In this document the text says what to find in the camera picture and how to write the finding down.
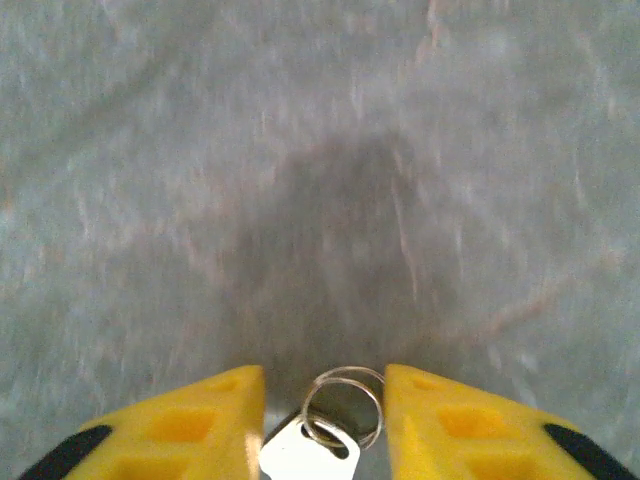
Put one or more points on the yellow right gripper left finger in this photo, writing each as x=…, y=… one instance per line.
x=175, y=440

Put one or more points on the silver key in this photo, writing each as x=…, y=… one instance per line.
x=295, y=455

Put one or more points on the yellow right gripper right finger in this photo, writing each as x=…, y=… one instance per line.
x=475, y=440

